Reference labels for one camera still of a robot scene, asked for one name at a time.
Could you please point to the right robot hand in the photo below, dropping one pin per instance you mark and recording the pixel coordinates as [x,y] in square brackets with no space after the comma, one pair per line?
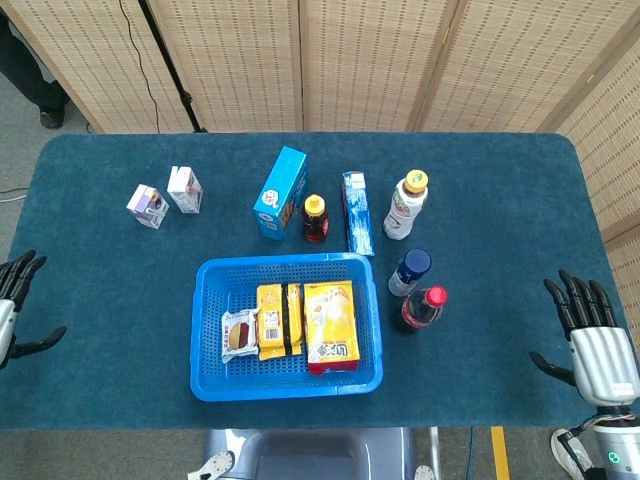
[602,360]

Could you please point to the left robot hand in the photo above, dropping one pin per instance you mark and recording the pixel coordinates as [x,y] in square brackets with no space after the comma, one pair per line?
[7,320]

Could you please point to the white orange snack packet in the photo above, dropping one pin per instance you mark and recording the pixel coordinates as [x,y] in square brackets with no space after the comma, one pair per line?
[240,335]

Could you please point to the yellow black snack packet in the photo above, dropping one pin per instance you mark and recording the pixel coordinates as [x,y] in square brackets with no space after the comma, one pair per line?
[272,310]

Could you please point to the yellow red chips bag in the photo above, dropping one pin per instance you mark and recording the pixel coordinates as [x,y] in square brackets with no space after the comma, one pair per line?
[330,320]

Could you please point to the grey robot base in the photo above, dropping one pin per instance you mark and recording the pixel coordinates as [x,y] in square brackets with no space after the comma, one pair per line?
[310,455]

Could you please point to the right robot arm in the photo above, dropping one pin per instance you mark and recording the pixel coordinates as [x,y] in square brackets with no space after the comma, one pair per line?
[617,450]

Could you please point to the blue plastic perforated basket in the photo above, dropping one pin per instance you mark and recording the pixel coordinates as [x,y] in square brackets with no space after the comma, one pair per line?
[240,380]

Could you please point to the teal table cloth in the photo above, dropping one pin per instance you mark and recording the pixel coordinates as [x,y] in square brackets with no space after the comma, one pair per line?
[100,300]

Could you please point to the white sneaker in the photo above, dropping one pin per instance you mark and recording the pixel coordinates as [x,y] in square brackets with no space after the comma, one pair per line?
[215,465]
[424,473]
[565,450]

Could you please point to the purple white milk carton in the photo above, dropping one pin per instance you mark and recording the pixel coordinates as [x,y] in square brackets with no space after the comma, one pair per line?
[147,207]

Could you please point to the Coca-Cola bottle with red cap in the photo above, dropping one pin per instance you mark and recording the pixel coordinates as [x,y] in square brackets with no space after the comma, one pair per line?
[417,312]

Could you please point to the woven bamboo folding screen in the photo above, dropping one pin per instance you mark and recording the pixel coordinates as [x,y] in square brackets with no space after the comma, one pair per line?
[370,60]
[610,150]

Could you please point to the white bottle with navy cap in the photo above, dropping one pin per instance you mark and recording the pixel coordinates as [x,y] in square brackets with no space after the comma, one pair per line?
[412,265]

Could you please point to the white drink carton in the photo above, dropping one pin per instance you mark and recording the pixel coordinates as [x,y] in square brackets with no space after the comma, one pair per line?
[185,192]

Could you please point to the white peach drink bottle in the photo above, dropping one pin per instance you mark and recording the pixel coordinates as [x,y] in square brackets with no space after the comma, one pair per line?
[402,210]

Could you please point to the person in dark clothes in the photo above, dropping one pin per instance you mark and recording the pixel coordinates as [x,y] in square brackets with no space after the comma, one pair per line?
[25,70]

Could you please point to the long blue biscuit box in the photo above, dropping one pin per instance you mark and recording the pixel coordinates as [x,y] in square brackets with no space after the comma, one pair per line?
[357,215]

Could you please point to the black tripod leg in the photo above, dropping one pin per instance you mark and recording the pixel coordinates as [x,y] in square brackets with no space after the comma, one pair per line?
[184,93]

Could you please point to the blue cookie box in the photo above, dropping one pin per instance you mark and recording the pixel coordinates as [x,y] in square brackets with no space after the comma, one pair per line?
[280,195]

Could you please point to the honey bottle with yellow cap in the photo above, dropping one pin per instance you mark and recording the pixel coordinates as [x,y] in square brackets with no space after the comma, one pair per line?
[316,225]

